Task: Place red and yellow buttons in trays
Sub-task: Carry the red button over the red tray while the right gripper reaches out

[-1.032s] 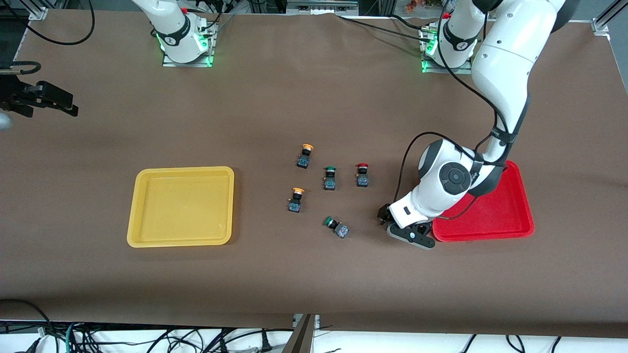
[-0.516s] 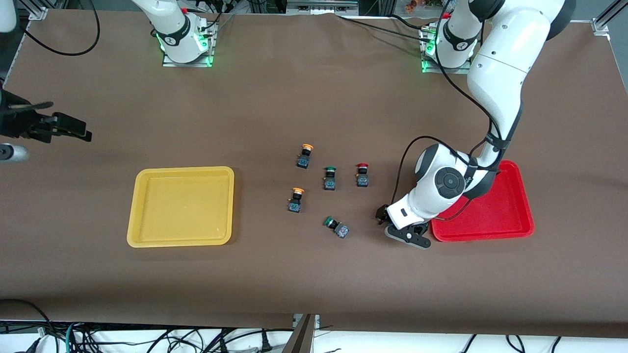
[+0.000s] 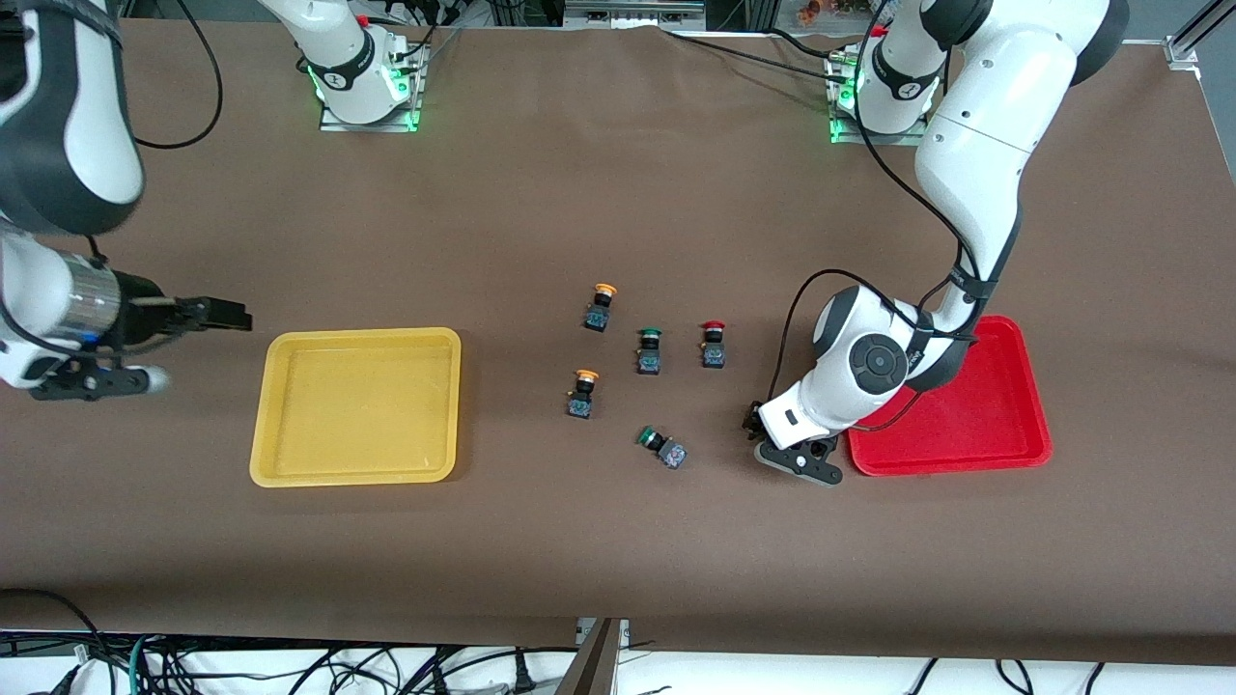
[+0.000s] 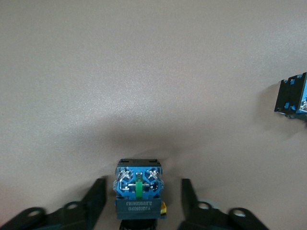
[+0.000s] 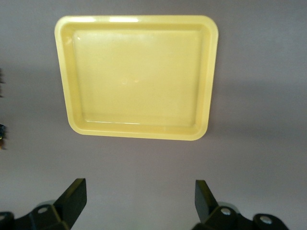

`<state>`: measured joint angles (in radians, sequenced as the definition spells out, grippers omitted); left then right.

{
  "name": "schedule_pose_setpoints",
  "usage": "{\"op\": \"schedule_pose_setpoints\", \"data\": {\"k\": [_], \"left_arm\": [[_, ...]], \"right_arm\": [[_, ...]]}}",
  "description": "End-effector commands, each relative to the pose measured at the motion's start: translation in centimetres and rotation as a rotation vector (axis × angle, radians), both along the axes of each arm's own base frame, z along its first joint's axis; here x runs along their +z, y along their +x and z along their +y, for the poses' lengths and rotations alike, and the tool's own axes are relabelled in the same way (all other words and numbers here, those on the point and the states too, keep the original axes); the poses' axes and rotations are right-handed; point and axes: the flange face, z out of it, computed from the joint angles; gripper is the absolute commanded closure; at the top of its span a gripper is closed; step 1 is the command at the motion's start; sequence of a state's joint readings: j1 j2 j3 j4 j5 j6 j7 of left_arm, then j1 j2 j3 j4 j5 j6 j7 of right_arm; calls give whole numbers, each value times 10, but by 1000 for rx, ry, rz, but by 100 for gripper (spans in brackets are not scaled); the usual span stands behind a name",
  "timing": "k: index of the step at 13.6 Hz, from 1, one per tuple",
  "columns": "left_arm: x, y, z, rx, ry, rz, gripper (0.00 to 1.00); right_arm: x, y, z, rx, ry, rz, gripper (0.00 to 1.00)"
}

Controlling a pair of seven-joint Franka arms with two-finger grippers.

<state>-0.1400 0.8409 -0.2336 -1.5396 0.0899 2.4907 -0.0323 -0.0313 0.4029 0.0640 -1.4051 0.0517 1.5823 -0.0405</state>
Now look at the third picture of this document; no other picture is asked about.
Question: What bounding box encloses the yellow push button switch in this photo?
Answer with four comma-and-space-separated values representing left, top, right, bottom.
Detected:
583, 283, 620, 334
566, 369, 601, 421

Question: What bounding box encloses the yellow plastic tray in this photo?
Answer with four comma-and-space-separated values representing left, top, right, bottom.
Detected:
249, 327, 463, 488

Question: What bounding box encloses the red plastic tray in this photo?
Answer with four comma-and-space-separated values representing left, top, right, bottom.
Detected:
845, 315, 1053, 478

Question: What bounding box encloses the brown table cover sheet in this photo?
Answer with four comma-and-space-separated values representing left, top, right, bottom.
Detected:
0, 17, 1236, 667

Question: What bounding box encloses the colourful background decoration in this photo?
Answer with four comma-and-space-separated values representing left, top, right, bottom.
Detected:
797, 0, 870, 26

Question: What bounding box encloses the grey power strip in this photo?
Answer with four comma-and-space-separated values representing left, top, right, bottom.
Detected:
563, 0, 708, 30

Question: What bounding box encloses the aluminium frame post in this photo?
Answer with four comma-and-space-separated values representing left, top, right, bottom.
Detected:
555, 618, 631, 695

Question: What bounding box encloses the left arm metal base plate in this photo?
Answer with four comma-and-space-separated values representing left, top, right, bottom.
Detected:
829, 53, 933, 148

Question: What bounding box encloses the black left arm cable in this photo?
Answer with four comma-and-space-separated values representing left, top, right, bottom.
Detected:
766, 0, 996, 432

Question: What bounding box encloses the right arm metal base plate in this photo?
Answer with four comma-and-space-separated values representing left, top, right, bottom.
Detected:
319, 43, 428, 133

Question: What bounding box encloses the black looped floor cable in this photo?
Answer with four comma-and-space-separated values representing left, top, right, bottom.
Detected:
0, 587, 109, 695

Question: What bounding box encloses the black base cable cluster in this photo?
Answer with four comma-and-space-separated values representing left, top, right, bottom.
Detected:
367, 8, 466, 61

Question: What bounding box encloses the long black base cable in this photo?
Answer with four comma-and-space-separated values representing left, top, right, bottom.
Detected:
661, 27, 853, 80

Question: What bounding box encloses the short black base cable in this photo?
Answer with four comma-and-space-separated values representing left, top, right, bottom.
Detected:
768, 26, 843, 59

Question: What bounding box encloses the black floor cable tangle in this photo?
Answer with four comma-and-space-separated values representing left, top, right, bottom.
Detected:
145, 642, 580, 695

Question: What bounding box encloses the aluminium corner bracket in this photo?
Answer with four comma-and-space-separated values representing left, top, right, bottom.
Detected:
1166, 0, 1236, 65

